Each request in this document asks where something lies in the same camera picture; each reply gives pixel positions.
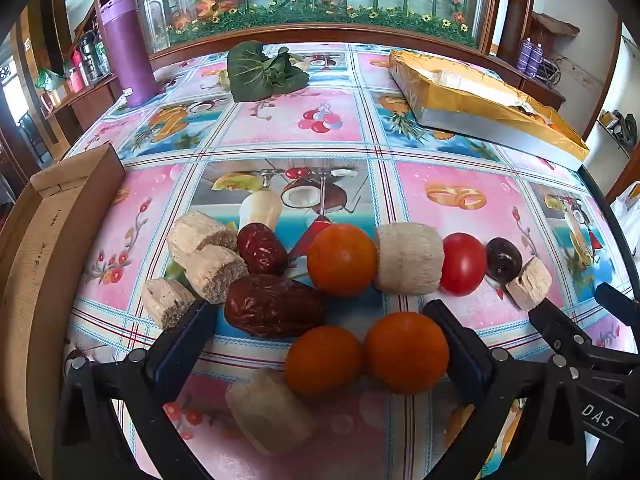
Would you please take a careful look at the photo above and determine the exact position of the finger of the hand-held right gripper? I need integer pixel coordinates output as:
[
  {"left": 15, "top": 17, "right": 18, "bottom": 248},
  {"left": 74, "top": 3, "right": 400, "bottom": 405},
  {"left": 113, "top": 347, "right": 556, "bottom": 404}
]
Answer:
[
  {"left": 527, "top": 299, "right": 595, "bottom": 361},
  {"left": 594, "top": 282, "right": 640, "bottom": 322}
]

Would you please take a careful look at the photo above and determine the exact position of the black thermos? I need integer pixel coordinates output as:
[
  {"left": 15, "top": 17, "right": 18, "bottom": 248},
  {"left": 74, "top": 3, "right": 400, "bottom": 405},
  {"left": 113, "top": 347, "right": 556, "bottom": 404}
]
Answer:
[{"left": 80, "top": 30, "right": 103, "bottom": 83}]

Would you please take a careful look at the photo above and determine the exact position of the red tomato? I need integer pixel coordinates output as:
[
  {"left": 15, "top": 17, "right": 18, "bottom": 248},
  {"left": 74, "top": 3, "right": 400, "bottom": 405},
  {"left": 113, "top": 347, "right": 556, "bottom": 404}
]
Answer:
[{"left": 440, "top": 232, "right": 488, "bottom": 297}]

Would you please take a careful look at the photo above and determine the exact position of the yellow box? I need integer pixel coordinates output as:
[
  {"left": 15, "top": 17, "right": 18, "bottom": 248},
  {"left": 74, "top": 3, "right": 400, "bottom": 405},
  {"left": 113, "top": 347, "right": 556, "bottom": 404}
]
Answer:
[{"left": 389, "top": 49, "right": 591, "bottom": 171}]

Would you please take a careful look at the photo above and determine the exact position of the green bag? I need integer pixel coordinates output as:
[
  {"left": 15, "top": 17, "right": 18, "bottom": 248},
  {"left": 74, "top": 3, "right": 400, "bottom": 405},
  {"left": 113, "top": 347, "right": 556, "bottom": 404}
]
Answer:
[{"left": 35, "top": 67, "right": 66, "bottom": 92}]

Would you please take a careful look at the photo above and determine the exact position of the orange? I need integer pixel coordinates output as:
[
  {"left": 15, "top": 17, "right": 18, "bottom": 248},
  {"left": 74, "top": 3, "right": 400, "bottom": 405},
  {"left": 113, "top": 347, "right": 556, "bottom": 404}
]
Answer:
[
  {"left": 363, "top": 311, "right": 450, "bottom": 396},
  {"left": 285, "top": 326, "right": 364, "bottom": 397},
  {"left": 306, "top": 223, "right": 378, "bottom": 297}
]

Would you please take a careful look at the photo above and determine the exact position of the cardboard box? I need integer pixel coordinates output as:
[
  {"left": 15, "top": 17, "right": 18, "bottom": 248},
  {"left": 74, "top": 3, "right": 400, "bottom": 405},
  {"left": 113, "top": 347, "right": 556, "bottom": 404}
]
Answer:
[{"left": 0, "top": 142, "right": 126, "bottom": 480}]

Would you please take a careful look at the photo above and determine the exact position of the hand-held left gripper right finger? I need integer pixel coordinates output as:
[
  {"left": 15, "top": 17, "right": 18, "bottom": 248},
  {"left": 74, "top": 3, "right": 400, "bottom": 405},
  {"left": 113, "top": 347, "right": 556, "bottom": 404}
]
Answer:
[{"left": 422, "top": 299, "right": 596, "bottom": 480}]

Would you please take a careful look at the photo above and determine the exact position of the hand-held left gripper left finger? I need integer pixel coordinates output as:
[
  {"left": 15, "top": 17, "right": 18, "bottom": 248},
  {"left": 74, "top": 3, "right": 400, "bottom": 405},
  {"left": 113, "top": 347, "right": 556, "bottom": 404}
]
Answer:
[{"left": 52, "top": 299, "right": 221, "bottom": 480}]

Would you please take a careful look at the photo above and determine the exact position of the white plastic bag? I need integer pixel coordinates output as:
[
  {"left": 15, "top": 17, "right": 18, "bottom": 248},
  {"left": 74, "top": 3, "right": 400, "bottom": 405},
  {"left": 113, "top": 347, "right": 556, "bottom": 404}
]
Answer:
[{"left": 610, "top": 195, "right": 640, "bottom": 241}]

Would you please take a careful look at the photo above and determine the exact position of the green leafy vegetable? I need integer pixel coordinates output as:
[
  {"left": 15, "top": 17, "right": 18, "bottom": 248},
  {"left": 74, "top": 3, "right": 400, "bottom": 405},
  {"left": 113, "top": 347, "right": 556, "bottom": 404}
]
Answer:
[{"left": 226, "top": 41, "right": 311, "bottom": 103}]

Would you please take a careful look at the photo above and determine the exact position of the printed tablecloth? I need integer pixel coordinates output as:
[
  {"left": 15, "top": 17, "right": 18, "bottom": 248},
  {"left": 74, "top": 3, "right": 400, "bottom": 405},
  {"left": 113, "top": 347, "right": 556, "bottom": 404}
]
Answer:
[{"left": 62, "top": 42, "right": 640, "bottom": 480}]

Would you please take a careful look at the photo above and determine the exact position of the wooden side shelf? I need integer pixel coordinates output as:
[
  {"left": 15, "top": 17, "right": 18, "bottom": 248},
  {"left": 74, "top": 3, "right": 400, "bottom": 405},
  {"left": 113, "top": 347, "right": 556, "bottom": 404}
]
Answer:
[{"left": 45, "top": 5, "right": 123, "bottom": 131}]

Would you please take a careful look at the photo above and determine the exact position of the small red date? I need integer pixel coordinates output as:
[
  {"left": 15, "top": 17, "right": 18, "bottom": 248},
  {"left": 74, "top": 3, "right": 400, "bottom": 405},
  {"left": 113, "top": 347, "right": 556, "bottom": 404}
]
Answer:
[{"left": 236, "top": 222, "right": 289, "bottom": 276}]

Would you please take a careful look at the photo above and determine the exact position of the purple bottle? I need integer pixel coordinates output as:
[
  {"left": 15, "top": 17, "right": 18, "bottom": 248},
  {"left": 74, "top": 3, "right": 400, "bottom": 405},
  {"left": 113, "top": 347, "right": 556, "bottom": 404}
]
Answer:
[{"left": 95, "top": 0, "right": 161, "bottom": 109}]

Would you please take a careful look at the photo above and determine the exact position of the large red date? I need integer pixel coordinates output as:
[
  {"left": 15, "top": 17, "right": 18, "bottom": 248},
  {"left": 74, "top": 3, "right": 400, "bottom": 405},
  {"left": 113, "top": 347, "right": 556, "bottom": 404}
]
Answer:
[{"left": 224, "top": 274, "right": 327, "bottom": 339}]

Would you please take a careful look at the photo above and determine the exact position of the pink bottle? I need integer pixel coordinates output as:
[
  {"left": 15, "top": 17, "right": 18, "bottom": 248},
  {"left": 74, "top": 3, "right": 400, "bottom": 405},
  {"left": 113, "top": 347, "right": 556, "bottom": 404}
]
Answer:
[{"left": 70, "top": 50, "right": 87, "bottom": 92}]

